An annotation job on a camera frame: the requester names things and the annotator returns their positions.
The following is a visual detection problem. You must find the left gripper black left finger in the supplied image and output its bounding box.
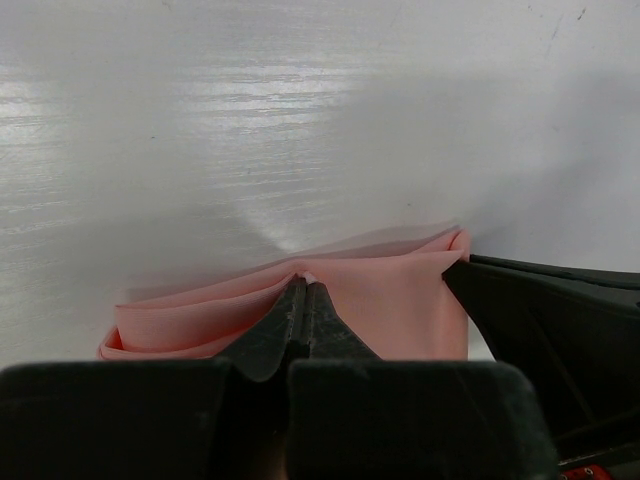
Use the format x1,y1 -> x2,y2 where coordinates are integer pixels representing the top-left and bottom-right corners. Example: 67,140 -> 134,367
214,277 -> 306,383

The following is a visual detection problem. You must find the pink cloth napkin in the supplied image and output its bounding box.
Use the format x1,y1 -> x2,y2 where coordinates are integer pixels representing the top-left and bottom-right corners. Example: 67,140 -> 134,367
98,228 -> 471,360

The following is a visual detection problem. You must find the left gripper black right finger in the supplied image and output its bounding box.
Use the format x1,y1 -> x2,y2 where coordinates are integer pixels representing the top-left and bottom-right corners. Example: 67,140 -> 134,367
303,282 -> 379,360

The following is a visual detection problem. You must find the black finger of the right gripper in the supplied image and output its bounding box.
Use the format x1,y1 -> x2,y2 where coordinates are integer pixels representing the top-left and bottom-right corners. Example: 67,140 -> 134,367
443,255 -> 639,459

